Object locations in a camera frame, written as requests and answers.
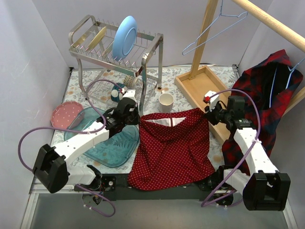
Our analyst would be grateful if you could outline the red plaid skirt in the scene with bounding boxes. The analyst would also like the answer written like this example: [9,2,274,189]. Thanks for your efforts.
[221,49,303,177]

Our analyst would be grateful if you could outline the red polka dot cloth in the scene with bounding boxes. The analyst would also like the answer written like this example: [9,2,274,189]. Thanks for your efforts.
[128,108,215,191]

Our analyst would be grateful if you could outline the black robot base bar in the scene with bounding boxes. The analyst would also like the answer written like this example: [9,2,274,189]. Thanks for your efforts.
[73,173,245,202]

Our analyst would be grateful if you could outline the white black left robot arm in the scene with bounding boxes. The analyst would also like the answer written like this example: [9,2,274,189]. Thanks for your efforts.
[32,97,140,193]

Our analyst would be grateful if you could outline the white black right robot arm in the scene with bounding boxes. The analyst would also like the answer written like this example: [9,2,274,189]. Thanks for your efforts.
[203,91,291,211]

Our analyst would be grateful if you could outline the patterned cup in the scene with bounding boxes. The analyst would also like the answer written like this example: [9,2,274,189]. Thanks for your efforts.
[123,75,138,89]

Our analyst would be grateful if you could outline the clear blue glass tray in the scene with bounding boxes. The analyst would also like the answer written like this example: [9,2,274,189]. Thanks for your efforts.
[67,107,139,167]

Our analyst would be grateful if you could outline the floral tablecloth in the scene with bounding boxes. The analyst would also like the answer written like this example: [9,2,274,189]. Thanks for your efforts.
[45,65,255,175]

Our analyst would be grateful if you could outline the white ceramic mug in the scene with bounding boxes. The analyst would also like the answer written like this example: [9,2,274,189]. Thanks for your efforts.
[158,90,174,113]

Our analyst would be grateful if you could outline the steel dish rack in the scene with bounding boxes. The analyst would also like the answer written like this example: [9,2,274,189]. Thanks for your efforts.
[68,15,163,114]

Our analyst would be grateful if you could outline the pink polka dot plate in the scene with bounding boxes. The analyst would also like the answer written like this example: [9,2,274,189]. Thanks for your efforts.
[50,101,83,129]

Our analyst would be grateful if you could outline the light blue plate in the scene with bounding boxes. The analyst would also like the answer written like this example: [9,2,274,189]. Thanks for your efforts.
[112,16,138,61]

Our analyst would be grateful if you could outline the cream yellow plate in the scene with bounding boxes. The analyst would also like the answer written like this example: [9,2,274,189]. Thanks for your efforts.
[86,26,107,51]

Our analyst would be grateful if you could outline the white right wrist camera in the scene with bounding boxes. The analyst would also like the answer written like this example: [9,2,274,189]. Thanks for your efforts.
[203,91,222,114]

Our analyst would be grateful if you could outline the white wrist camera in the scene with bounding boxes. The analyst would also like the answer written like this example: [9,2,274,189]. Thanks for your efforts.
[123,89,137,102]
[203,91,222,114]

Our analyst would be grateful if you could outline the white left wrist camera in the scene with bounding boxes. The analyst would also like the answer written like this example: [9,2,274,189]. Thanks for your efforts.
[123,89,137,102]

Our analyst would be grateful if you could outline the wooden clothes rack frame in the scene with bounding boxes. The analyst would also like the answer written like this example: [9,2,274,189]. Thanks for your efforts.
[174,0,305,144]

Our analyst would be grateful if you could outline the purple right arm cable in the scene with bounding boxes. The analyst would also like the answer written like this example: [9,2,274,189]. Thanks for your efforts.
[201,89,262,208]

